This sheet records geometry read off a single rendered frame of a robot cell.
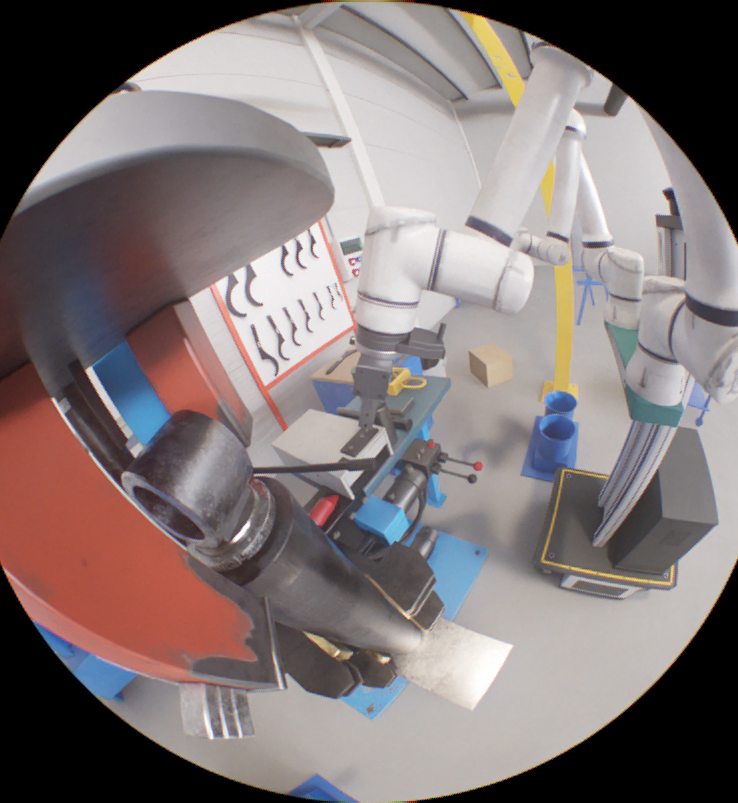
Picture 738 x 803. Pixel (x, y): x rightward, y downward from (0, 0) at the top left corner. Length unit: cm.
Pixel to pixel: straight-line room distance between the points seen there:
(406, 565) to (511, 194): 87
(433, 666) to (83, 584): 153
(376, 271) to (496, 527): 182
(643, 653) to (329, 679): 174
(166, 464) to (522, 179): 60
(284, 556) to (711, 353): 73
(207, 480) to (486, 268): 39
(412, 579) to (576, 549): 105
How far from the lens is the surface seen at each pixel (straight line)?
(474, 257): 33
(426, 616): 124
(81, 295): 16
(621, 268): 114
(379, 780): 197
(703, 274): 56
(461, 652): 159
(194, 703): 29
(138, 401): 73
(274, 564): 37
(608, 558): 167
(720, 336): 57
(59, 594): 18
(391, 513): 87
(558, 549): 159
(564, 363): 280
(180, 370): 46
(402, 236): 33
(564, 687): 185
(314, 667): 83
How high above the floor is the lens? 174
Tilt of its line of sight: 31 degrees down
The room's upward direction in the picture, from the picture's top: 20 degrees counter-clockwise
